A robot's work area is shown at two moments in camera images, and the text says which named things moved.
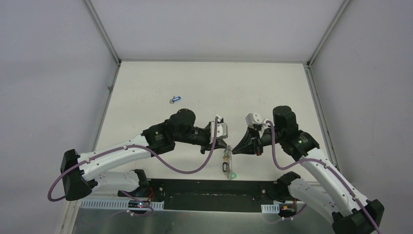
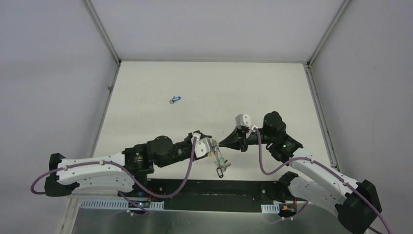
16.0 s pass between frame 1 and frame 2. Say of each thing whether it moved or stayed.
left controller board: stayed
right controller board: stayed
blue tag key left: stayed
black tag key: moved
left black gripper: moved
